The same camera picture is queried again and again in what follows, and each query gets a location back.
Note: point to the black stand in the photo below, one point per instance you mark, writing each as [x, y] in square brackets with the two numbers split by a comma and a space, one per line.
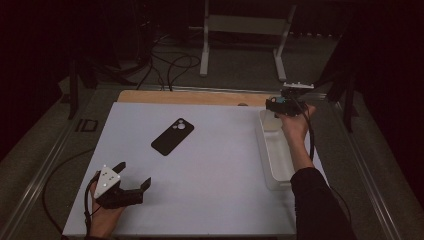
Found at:
[73, 90]
[348, 103]

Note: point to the person's right hand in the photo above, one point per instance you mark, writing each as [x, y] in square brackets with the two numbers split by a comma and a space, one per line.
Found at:
[296, 126]

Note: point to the white plastic bin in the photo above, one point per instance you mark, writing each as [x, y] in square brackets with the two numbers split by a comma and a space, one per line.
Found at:
[275, 156]

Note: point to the black rectangular floor frame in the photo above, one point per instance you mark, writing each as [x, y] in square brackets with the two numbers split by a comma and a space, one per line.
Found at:
[80, 125]

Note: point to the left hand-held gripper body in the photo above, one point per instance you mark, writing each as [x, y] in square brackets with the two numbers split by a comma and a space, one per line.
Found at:
[116, 198]

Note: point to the white table mat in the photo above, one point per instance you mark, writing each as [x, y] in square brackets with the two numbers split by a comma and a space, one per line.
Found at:
[206, 200]

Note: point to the person's left hand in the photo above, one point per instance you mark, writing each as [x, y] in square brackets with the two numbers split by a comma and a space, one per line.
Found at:
[105, 220]

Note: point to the black phone case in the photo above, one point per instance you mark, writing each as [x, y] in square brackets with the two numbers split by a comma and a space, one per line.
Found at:
[172, 136]

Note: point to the white metal stand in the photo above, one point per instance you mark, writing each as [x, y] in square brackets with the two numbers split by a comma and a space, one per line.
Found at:
[246, 25]

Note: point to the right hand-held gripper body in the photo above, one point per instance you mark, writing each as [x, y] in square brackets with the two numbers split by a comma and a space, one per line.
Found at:
[293, 106]

